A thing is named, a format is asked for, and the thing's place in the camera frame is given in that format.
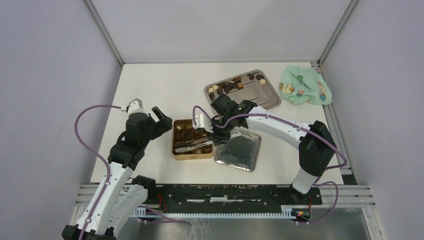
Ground metal serving tongs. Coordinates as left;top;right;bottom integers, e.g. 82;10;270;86
174;138;213;153

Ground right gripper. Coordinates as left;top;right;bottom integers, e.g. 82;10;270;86
204;114;234;147

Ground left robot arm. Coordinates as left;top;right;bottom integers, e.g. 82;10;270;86
61;100;173;240

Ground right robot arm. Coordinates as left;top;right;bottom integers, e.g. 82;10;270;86
192;94;339;204

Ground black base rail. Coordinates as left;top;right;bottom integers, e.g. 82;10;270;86
144;184;323;214

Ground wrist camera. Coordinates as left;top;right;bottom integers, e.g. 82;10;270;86
120;98;148;116
192;113;213;133

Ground green printed cloth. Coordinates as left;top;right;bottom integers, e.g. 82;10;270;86
278;65;333;106

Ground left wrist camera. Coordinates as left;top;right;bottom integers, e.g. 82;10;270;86
120;98;148;116

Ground silver box lid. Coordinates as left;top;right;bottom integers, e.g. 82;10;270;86
214;131;262;172

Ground gold chocolate box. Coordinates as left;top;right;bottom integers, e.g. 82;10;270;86
171;119;214;161

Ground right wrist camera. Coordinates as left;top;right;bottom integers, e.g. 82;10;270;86
192;113;213;133

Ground steel tray with chocolates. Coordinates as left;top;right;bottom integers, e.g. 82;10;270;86
204;69;282;110

